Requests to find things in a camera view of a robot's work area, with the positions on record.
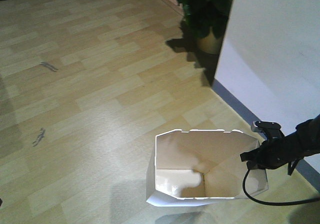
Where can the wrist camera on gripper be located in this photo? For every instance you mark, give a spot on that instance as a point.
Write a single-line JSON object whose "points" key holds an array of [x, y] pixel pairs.
{"points": [[271, 130]]}

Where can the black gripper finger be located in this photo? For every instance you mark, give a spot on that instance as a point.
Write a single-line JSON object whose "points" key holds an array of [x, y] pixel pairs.
{"points": [[248, 156]]}

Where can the green potted plant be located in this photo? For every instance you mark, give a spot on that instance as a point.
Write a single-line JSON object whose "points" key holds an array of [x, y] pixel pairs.
{"points": [[207, 20]]}

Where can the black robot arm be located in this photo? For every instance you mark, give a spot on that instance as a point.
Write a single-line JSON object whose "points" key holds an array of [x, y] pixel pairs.
{"points": [[305, 139]]}

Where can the white trash bin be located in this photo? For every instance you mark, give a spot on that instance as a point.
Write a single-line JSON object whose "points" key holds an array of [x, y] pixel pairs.
{"points": [[201, 167]]}

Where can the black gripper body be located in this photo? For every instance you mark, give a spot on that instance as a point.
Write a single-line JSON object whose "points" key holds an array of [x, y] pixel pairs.
{"points": [[274, 155]]}

